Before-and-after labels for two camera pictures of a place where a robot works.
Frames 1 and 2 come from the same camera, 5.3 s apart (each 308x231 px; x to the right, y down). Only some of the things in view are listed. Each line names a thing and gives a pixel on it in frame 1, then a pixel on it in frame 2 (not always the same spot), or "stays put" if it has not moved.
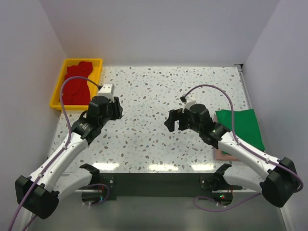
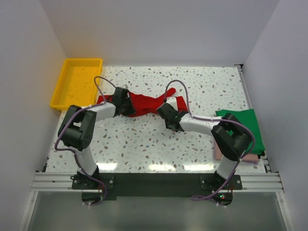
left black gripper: x=117 y=109 -> x=132 y=110
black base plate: x=134 y=185 stays put
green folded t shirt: x=245 y=126 stays put
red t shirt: x=76 y=91 -> x=145 y=104
